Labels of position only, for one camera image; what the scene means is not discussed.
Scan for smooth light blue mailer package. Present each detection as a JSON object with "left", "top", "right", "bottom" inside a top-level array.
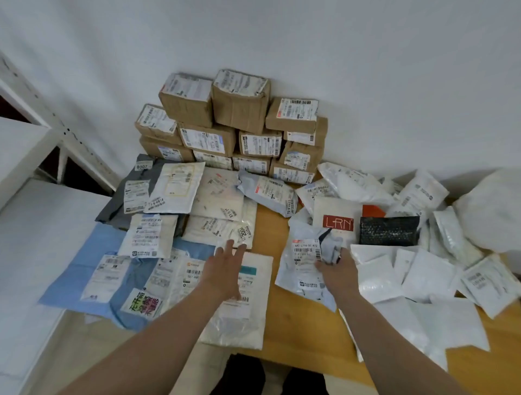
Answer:
[{"left": 39, "top": 222, "right": 135, "bottom": 314}]

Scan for cream mailer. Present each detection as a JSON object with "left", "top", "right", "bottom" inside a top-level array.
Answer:
[{"left": 191, "top": 167, "right": 245, "bottom": 222}]

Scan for person's black trousers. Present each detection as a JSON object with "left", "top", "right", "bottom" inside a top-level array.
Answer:
[{"left": 209, "top": 354, "right": 331, "bottom": 395}]

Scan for brown box large label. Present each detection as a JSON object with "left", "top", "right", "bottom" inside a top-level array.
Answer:
[{"left": 135, "top": 104, "right": 183, "bottom": 145}]

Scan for tall brown box double label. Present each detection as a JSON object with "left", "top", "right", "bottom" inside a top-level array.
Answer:
[{"left": 193, "top": 150, "right": 233, "bottom": 170}]

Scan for white metal shelf rack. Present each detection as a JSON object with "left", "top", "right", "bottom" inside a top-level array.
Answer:
[{"left": 0, "top": 50, "right": 123, "bottom": 395}]

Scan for person's left hand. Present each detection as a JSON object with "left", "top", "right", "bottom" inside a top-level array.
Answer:
[{"left": 201, "top": 239, "right": 248, "bottom": 302}]

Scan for wooden table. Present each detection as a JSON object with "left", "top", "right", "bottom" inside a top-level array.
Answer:
[{"left": 81, "top": 179, "right": 521, "bottom": 395}]

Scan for light blue-grey soft parcel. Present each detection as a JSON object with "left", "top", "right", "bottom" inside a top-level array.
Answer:
[{"left": 237, "top": 170, "right": 298, "bottom": 219}]

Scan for person's right hand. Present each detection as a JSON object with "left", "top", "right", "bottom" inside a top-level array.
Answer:
[{"left": 315, "top": 247, "right": 360, "bottom": 302}]

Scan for black bubble mailer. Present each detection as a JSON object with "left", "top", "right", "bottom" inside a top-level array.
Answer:
[{"left": 359, "top": 215, "right": 420, "bottom": 246}]

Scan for blue plastic mailer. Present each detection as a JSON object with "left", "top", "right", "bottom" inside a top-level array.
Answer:
[{"left": 110, "top": 238, "right": 217, "bottom": 331}]

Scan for person's right forearm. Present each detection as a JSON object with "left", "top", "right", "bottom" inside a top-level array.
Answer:
[{"left": 335, "top": 292, "right": 469, "bottom": 395}]

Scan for INS BAHA cardboard box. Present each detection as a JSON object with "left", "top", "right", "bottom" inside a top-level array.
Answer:
[{"left": 139, "top": 135, "right": 195, "bottom": 163}]

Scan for large white plastic bag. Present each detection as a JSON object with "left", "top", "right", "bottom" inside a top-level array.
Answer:
[{"left": 454, "top": 167, "right": 521, "bottom": 253}]

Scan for grey poly mailer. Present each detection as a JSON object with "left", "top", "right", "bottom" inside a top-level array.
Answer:
[{"left": 96, "top": 154, "right": 171, "bottom": 231}]

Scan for white mailer teal label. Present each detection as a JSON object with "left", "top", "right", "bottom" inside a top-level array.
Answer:
[{"left": 198, "top": 252, "right": 274, "bottom": 351}]

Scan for stack of cardboard boxes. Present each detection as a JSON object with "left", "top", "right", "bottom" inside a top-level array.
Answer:
[{"left": 158, "top": 69, "right": 328, "bottom": 171}]

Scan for person's left forearm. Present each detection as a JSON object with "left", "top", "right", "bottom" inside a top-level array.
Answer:
[{"left": 59, "top": 289, "right": 228, "bottom": 395}]

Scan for brown box white barcode label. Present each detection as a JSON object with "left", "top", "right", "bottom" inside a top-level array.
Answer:
[{"left": 265, "top": 97, "right": 320, "bottom": 133}]

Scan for white pouch wide barcode label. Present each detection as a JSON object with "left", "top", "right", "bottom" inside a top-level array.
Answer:
[{"left": 118, "top": 213, "right": 179, "bottom": 259}]

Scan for pile of white mailers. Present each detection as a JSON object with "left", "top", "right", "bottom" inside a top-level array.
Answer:
[{"left": 295, "top": 162, "right": 485, "bottom": 265}]

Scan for white pouch yellow framed label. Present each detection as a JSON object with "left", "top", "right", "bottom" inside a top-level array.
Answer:
[{"left": 144, "top": 162, "right": 206, "bottom": 214}]

